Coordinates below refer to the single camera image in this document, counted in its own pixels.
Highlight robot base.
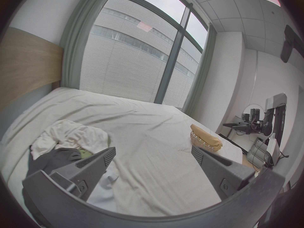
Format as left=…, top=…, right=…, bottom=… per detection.
left=247, top=132, right=284, bottom=169

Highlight pale grey garment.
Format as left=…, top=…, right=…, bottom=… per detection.
left=86, top=164, right=120, bottom=211

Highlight window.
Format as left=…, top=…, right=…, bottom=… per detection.
left=79, top=0, right=211, bottom=111

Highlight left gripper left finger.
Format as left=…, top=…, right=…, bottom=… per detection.
left=49, top=147, right=117, bottom=202

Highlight white garment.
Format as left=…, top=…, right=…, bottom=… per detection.
left=30, top=119, right=110, bottom=161

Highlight green garment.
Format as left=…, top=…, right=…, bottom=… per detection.
left=79, top=137, right=112, bottom=160

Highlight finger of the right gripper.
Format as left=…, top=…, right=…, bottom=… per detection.
left=223, top=122, right=248, bottom=128
left=232, top=126, right=250, bottom=135

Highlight round woven basket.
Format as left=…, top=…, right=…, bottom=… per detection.
left=190, top=130, right=222, bottom=153

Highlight grey-green curtain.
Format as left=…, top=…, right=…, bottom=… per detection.
left=182, top=23, right=218, bottom=119
left=59, top=0, right=119, bottom=90

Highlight black garment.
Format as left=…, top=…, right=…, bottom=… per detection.
left=22, top=147, right=84, bottom=182

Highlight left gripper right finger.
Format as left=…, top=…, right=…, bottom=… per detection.
left=191, top=145, right=256, bottom=202

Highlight tan shorts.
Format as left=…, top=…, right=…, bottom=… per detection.
left=191, top=124, right=224, bottom=149

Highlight bed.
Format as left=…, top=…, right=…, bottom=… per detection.
left=0, top=27, right=244, bottom=217

